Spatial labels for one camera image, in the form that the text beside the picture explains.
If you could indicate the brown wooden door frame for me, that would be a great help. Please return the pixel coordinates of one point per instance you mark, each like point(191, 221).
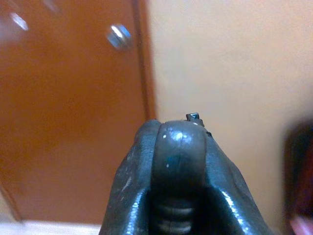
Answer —
point(146, 61)

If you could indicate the silver round door knob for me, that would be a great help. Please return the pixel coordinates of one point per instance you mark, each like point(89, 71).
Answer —
point(119, 36)

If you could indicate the dark blurry object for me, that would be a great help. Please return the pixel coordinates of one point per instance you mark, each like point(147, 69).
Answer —
point(299, 169)

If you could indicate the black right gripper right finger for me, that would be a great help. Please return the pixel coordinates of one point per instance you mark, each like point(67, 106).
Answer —
point(227, 181)

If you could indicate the orange-brown wooden door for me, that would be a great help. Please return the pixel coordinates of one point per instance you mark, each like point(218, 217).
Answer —
point(68, 117)

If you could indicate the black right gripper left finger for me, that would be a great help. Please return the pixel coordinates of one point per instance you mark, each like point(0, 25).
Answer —
point(129, 186)

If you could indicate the silver door lock fitting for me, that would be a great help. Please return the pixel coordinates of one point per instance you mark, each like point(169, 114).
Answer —
point(19, 21)

